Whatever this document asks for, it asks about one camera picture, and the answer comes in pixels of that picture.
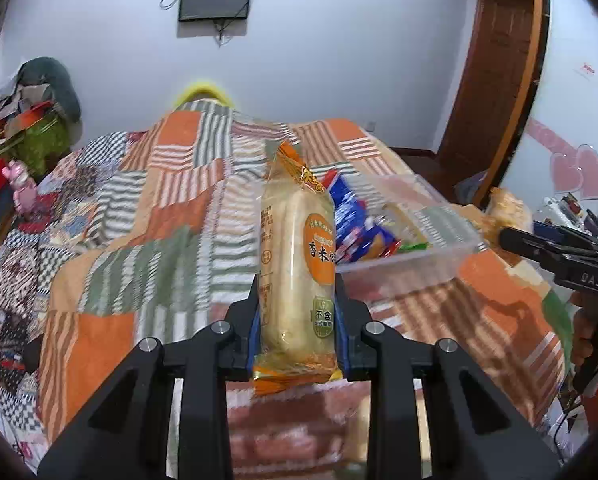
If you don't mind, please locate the clear plastic storage bin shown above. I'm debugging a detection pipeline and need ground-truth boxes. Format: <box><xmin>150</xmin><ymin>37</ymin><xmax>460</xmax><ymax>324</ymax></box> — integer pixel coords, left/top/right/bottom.
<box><xmin>337</xmin><ymin>174</ymin><xmax>485</xmax><ymax>302</ymax></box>

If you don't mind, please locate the blue biscuit bag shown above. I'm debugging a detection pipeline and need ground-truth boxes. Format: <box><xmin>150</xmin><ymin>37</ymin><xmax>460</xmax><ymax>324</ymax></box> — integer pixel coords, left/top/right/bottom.
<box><xmin>322</xmin><ymin>169</ymin><xmax>401</xmax><ymax>264</ymax></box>

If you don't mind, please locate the orange rice cracker pack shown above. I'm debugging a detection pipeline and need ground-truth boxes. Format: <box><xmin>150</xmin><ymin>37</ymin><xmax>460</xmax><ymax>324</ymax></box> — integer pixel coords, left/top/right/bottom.
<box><xmin>253</xmin><ymin>141</ymin><xmax>337</xmax><ymax>396</ymax></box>

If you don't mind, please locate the clear cracker sleeve pack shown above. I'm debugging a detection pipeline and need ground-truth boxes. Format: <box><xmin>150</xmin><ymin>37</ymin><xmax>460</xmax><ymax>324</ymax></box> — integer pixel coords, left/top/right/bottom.
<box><xmin>481</xmin><ymin>188</ymin><xmax>533</xmax><ymax>246</ymax></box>

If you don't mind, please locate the person's right hand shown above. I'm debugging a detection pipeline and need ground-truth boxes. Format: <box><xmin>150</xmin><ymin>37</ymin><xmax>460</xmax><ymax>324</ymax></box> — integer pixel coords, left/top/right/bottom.
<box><xmin>570</xmin><ymin>292</ymin><xmax>598</xmax><ymax>368</ymax></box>

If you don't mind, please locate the green wrapped snack pack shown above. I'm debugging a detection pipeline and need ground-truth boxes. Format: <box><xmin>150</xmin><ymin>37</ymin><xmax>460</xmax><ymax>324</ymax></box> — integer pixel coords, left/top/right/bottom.
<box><xmin>398</xmin><ymin>240</ymin><xmax>429</xmax><ymax>254</ymax></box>

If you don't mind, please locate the white wardrobe with hearts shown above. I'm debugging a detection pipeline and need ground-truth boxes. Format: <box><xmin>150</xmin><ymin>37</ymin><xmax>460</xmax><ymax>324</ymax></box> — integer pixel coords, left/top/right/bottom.
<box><xmin>500</xmin><ymin>0</ymin><xmax>598</xmax><ymax>218</ymax></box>

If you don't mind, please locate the brown wooden door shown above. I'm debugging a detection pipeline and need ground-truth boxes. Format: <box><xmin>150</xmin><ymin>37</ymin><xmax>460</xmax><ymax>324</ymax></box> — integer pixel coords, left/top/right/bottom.
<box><xmin>439</xmin><ymin>0</ymin><xmax>548</xmax><ymax>206</ymax></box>

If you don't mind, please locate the checkered patchwork quilt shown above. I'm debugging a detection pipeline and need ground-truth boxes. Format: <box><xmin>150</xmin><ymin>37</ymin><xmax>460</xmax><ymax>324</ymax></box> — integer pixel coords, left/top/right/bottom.
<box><xmin>0</xmin><ymin>131</ymin><xmax>146</xmax><ymax>470</ymax></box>

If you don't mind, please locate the pink plush toy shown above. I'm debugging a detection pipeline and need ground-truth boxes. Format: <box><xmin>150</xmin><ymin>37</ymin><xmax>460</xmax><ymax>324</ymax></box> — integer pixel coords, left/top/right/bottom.
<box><xmin>2</xmin><ymin>160</ymin><xmax>38</xmax><ymax>218</ymax></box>

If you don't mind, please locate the green gift box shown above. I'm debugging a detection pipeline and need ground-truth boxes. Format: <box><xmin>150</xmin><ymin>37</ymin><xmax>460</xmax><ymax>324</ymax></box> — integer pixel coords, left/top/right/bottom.
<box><xmin>0</xmin><ymin>112</ymin><xmax>70</xmax><ymax>181</ymax></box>

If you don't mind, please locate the yellow pillow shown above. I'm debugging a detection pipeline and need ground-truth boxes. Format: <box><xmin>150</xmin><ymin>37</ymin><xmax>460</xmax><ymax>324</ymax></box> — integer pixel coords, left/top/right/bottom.
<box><xmin>173</xmin><ymin>80</ymin><xmax>235</xmax><ymax>108</ymax></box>

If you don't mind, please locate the grey plush cushion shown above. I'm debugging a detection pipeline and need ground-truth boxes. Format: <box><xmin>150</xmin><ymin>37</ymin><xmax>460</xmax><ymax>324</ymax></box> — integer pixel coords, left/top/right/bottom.
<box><xmin>17</xmin><ymin>56</ymin><xmax>81</xmax><ymax>124</ymax></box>

